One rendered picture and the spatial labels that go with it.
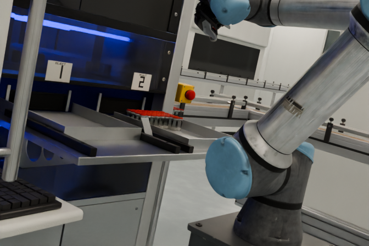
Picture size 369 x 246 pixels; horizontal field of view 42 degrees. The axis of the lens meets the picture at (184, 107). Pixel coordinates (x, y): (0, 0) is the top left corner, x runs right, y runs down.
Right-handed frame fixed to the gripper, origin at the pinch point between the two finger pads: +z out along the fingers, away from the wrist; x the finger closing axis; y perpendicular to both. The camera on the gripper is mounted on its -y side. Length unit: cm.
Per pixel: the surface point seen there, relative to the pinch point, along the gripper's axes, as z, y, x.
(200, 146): 18.8, 18.5, -22.0
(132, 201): 61, 5, -49
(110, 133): 4.1, 4.1, -39.7
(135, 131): 10.7, 5.3, -33.9
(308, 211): 115, 47, 10
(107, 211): 53, 4, -57
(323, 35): 759, -223, 435
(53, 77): 7.6, -23.6, -42.0
